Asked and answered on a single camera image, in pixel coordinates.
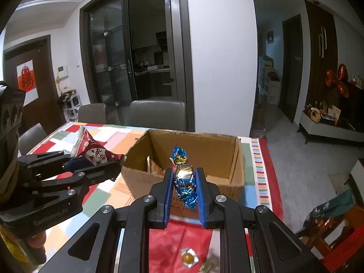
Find white shoe rack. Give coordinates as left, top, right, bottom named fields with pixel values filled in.
left=58, top=89, right=83, bottom=123

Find green gold wrapped candy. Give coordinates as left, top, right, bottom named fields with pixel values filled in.
left=199, top=260, right=217, bottom=273

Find blue foil candy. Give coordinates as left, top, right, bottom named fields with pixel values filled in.
left=169, top=145, right=200, bottom=211

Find dark room door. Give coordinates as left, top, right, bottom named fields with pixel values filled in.
left=281, top=14, right=303, bottom=123

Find red wooden chair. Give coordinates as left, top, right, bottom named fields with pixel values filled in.
left=296, top=202, right=364, bottom=265

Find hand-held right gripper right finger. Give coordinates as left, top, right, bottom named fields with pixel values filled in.
left=195, top=167, right=330, bottom=273

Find white low sideboard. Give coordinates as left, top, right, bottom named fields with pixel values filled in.
left=297, top=109, right=364, bottom=146

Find cluttered white shelf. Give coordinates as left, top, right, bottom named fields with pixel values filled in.
left=257, top=55, right=281, bottom=106

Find dark red white-print snack packet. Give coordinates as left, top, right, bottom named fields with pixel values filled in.
left=71, top=126, right=120, bottom=166

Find brown cardboard box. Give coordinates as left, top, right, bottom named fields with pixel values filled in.
left=122, top=129, right=245, bottom=220

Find grey dining chair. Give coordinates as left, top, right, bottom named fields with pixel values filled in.
left=18, top=123, right=49, bottom=156
left=129, top=99, right=189, bottom=133
left=78, top=103, right=107, bottom=124

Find red and white door poster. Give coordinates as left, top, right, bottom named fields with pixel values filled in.
left=16, top=60, right=39, bottom=101

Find red foil balloons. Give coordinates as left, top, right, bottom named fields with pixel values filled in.
left=325, top=64, right=351, bottom=99

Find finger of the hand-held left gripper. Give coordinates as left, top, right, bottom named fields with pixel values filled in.
left=31, top=154, right=126, bottom=203
left=17, top=150, right=92, bottom=180

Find green cloth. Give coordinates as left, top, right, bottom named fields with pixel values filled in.
left=302, top=189, right=356, bottom=228

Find clear wrapped yellow candy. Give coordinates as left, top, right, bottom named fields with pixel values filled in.
left=180, top=247, right=199, bottom=268

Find person's left hand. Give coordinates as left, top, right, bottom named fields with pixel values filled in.
left=27, top=230, right=48, bottom=265

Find silver refrigerator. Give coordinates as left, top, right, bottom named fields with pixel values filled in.
left=164, top=0, right=181, bottom=101

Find dark wardrobe with handles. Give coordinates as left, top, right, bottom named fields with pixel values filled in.
left=304, top=0, right=339, bottom=112

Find colourful patchwork tablecloth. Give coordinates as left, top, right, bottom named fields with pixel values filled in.
left=27, top=122, right=285, bottom=273

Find dark sliding glass door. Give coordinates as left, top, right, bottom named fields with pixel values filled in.
left=80, top=0, right=195, bottom=130

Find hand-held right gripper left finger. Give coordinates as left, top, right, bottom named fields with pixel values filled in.
left=37, top=168, right=174, bottom=273

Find dark wooden entrance door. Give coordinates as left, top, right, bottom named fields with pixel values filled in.
left=3, top=34, right=66, bottom=129

